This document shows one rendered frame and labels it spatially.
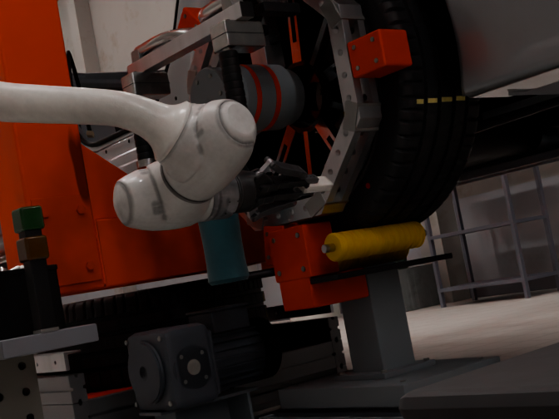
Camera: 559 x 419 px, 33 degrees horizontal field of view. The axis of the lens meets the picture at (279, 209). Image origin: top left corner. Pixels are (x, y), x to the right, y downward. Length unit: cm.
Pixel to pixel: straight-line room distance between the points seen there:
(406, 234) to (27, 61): 94
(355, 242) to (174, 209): 51
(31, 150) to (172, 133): 83
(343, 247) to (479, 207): 674
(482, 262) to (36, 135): 676
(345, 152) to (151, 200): 48
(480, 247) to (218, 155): 732
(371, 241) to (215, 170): 60
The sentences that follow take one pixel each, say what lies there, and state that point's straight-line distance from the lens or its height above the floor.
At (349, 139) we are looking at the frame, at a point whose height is 71.
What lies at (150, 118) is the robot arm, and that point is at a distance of 143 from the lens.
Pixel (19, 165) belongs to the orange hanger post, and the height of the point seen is 82.
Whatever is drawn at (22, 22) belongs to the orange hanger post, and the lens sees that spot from 229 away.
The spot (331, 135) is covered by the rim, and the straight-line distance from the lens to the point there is 203.
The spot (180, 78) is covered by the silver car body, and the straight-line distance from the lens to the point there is 260.
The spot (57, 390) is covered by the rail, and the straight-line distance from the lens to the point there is 237.
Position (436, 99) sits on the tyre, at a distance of 191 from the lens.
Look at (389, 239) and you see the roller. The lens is 198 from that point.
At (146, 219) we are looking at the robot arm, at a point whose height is 60.
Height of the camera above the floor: 46
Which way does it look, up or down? 4 degrees up
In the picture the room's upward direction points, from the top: 10 degrees counter-clockwise
